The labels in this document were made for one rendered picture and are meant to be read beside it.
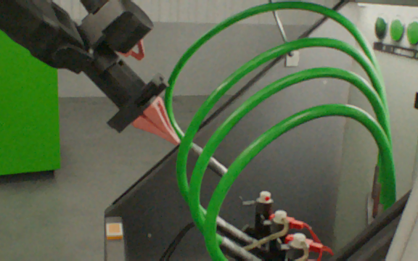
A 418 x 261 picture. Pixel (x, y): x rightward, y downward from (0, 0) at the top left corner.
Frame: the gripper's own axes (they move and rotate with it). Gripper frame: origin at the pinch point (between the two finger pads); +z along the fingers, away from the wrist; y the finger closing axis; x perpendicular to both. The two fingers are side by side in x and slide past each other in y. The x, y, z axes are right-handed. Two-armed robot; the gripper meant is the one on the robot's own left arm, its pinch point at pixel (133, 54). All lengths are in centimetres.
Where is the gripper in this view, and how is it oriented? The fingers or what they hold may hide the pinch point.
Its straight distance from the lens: 101.2
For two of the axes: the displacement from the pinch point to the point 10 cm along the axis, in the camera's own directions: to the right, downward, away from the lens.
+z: 5.5, 8.1, -2.2
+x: -7.5, 5.9, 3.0
